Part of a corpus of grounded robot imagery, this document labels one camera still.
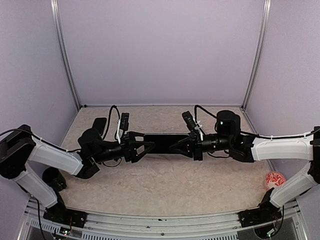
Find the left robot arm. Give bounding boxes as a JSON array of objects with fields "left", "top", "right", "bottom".
[{"left": 0, "top": 124, "right": 155, "bottom": 223}]

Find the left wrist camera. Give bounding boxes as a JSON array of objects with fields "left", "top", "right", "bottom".
[{"left": 115, "top": 112, "right": 130, "bottom": 144}]

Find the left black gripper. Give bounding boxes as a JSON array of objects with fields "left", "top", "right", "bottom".
[{"left": 92, "top": 131, "right": 155, "bottom": 163}]

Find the right camera cable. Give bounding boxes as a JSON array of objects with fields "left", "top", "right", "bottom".
[{"left": 193, "top": 104, "right": 316, "bottom": 138}]

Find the front aluminium rail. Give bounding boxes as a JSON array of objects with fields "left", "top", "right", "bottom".
[{"left": 16, "top": 202, "right": 308, "bottom": 240}]

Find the aluminium frame post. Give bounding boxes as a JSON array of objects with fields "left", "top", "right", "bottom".
[
  {"left": 241, "top": 0, "right": 272, "bottom": 111},
  {"left": 50, "top": 0, "right": 82, "bottom": 111}
]

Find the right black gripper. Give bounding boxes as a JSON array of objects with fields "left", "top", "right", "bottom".
[{"left": 169, "top": 129, "right": 233, "bottom": 161}]

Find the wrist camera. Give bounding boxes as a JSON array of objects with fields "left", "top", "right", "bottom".
[
  {"left": 115, "top": 112, "right": 130, "bottom": 144},
  {"left": 182, "top": 111, "right": 204, "bottom": 141}
]

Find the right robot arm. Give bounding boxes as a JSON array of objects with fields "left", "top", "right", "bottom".
[{"left": 169, "top": 110, "right": 320, "bottom": 222}]

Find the black phone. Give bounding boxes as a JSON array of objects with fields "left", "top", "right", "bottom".
[
  {"left": 92, "top": 117, "right": 107, "bottom": 136},
  {"left": 143, "top": 133, "right": 189, "bottom": 155}
]

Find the left aluminium frame post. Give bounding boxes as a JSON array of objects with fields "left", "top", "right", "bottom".
[{"left": 50, "top": 0, "right": 82, "bottom": 111}]

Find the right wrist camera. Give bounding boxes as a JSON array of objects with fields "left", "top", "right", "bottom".
[{"left": 182, "top": 111, "right": 204, "bottom": 141}]

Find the red white patterned bowl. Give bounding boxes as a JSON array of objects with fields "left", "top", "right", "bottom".
[{"left": 265, "top": 171, "right": 286, "bottom": 190}]

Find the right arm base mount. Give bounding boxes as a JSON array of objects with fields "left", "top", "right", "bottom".
[{"left": 238, "top": 188, "right": 282, "bottom": 228}]

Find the right aluminium frame post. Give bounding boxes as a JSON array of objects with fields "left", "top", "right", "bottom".
[{"left": 241, "top": 0, "right": 272, "bottom": 111}]

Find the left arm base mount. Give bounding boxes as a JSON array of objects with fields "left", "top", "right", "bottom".
[{"left": 43, "top": 195, "right": 88, "bottom": 228}]

